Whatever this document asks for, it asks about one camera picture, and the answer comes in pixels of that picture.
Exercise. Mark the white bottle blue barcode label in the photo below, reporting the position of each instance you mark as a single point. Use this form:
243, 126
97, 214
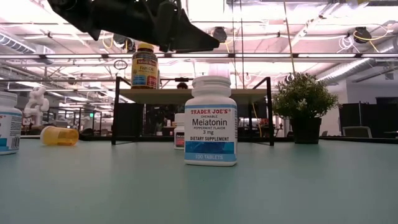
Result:
9, 124

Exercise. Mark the wooden shelf black metal legs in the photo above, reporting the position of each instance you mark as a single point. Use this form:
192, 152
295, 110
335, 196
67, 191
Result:
155, 96

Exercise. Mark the orange pill vial white cap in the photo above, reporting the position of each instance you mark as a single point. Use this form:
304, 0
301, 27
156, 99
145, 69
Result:
60, 137

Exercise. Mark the small white bottle red label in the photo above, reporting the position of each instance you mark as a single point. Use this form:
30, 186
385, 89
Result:
179, 137

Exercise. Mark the grey office chair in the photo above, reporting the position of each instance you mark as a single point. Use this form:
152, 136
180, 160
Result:
357, 132

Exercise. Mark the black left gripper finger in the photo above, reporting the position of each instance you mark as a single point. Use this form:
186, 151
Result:
183, 34

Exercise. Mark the white Trader Joe's melatonin bottle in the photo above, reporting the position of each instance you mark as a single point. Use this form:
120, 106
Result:
210, 130

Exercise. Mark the amber fish oil bottle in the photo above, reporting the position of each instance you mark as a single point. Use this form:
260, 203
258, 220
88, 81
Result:
144, 68

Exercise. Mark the long horizontal light bar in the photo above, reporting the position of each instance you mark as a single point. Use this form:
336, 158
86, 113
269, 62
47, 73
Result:
264, 56

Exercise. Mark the white jointed robot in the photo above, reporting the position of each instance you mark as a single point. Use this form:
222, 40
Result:
36, 102

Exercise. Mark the green plant in black pot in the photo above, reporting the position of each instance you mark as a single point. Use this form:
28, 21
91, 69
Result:
303, 99

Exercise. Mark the black office partition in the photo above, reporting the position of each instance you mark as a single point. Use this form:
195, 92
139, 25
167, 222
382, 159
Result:
382, 118

